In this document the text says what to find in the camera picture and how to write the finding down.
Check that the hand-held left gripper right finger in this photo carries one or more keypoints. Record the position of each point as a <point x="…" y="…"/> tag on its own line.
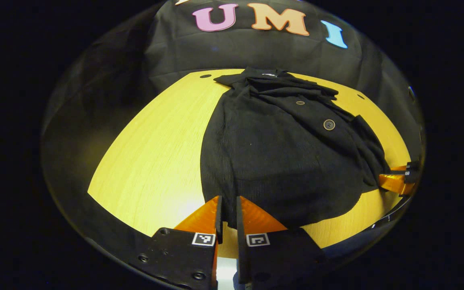
<point x="241" y="225"/>

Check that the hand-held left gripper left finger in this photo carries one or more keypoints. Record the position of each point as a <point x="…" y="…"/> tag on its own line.
<point x="218" y="221"/>

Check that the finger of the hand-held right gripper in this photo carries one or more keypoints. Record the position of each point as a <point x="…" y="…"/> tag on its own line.
<point x="393" y="183"/>

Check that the black buttoned shirt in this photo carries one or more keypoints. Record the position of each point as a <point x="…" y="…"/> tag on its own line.
<point x="280" y="161"/>

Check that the black backdrop cloth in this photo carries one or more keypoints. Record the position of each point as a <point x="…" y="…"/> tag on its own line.
<point x="256" y="52"/>

